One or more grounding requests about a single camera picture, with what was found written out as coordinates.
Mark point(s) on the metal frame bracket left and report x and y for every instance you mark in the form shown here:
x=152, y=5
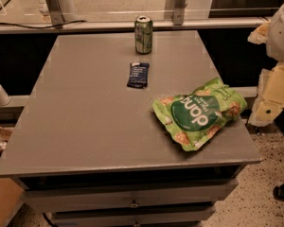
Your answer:
x=55, y=12

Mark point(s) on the metal frame bracket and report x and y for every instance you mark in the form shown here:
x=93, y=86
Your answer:
x=55, y=12
x=178, y=12

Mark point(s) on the dark blue rxbar wrapper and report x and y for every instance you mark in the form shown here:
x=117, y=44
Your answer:
x=138, y=77

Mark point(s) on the black caster wheel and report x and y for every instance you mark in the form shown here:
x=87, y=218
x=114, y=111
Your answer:
x=278, y=192

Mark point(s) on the green snack bag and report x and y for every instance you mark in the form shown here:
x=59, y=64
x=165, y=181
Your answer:
x=194, y=119

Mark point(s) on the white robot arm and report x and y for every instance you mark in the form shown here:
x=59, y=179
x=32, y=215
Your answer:
x=275, y=40

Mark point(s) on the horizontal metal rail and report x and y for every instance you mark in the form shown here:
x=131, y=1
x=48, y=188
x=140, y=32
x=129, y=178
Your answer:
x=82, y=26

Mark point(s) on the cardboard box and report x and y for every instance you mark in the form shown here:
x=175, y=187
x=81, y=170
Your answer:
x=10, y=192

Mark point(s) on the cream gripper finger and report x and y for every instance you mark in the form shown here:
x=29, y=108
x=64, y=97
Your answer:
x=269, y=103
x=260, y=34

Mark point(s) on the grey drawer cabinet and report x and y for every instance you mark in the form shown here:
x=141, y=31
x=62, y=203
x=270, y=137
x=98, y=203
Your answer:
x=88, y=149

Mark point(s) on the green soda can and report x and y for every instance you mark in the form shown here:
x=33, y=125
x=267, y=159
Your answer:
x=143, y=34

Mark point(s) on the metal frame bracket right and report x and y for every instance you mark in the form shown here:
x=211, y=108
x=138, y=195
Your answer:
x=178, y=12

